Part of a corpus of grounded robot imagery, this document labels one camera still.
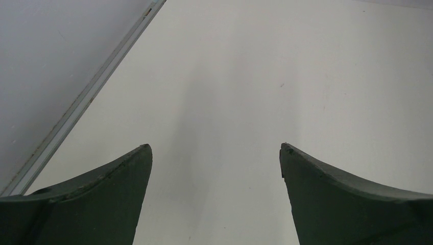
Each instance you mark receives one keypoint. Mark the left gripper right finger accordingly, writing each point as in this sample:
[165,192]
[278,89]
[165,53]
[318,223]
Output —
[332,206]

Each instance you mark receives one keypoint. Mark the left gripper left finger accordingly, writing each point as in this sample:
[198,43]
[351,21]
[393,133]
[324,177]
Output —
[101,206]

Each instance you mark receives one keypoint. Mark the aluminium frame rail left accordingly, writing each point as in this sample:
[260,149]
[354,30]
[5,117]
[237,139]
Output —
[55,58]

